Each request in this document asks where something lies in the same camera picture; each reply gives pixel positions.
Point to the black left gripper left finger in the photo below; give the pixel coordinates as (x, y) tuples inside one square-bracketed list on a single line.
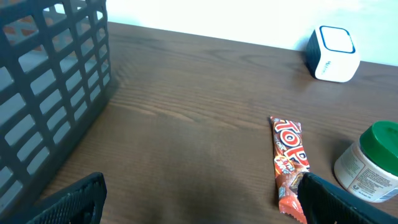
[(80, 202)]

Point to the red Top chocolate bar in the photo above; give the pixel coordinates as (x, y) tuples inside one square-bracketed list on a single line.
[(290, 164)]

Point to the white barcode scanner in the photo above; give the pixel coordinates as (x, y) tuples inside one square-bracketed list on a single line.
[(331, 55)]

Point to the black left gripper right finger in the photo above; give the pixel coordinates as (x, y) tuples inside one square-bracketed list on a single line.
[(323, 202)]

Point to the green lid jar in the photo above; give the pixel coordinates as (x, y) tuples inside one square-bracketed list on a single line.
[(368, 168)]

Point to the grey plastic mesh basket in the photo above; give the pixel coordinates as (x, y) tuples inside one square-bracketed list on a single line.
[(55, 70)]

